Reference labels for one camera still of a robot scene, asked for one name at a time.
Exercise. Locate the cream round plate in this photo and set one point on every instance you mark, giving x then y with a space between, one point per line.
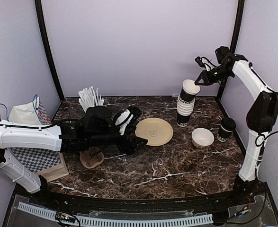
157 131

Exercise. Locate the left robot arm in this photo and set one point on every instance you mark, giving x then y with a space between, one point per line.
98 127

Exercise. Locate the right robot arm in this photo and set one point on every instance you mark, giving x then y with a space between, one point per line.
260 118

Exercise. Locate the cardboard cup carrier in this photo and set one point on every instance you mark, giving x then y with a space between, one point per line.
91 162

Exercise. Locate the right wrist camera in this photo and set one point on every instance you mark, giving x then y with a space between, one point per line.
205 63

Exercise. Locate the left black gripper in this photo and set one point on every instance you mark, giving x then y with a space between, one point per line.
123 147

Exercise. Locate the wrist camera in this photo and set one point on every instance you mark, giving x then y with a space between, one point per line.
205 63
128 116

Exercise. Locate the blue checkered paper bag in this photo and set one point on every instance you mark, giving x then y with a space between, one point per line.
48 164

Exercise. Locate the stack of paper cups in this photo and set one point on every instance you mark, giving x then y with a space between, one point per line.
184 111

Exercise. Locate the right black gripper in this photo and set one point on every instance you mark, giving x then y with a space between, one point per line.
208 81

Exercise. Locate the wrapped white straws bundle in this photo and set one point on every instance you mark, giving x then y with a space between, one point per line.
89 97

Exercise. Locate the black cup lid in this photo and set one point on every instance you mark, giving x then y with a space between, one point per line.
228 124

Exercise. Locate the white cable duct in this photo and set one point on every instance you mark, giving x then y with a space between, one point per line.
115 219

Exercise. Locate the right black frame post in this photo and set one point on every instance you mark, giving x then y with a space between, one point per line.
233 45

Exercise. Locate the left black frame post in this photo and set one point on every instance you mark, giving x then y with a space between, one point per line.
47 49

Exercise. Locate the black paper coffee cup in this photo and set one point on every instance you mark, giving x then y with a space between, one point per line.
223 134

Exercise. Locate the black frame post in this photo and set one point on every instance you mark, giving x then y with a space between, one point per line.
47 49
233 45

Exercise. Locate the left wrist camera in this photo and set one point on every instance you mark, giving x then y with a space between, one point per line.
128 116

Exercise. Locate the white ceramic bowl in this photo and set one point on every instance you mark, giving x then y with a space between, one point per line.
202 138

